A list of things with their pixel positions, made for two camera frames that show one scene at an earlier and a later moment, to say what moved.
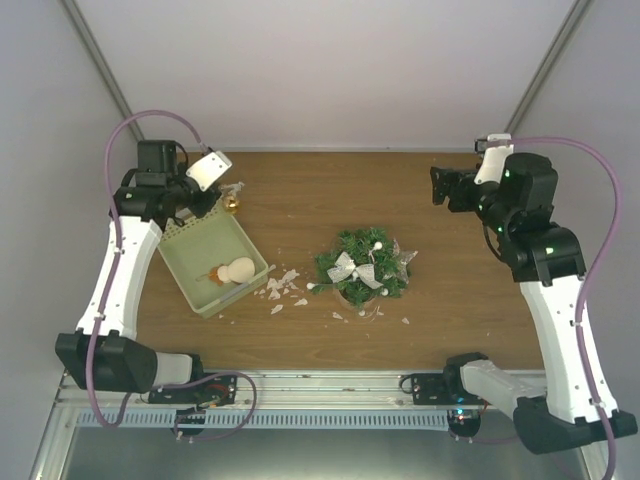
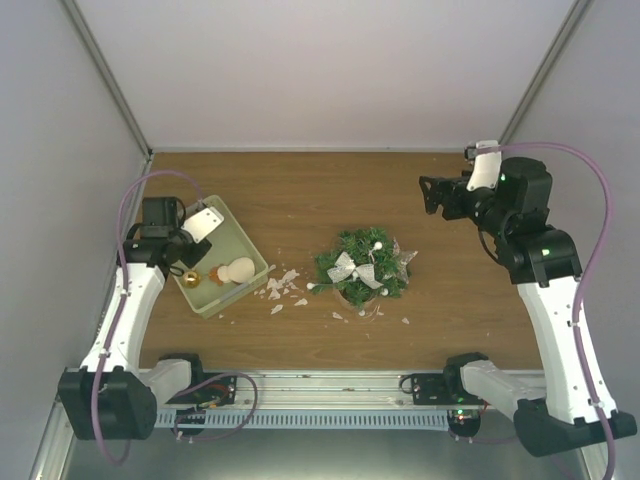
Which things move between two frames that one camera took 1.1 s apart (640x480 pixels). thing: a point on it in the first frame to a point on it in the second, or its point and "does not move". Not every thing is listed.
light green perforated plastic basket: [212, 260] does not move
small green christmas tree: [363, 268] does not move
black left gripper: [200, 209] to [192, 259]
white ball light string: [376, 246] does not move
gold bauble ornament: [231, 204] to [191, 279]
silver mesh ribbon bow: [346, 267] does not move
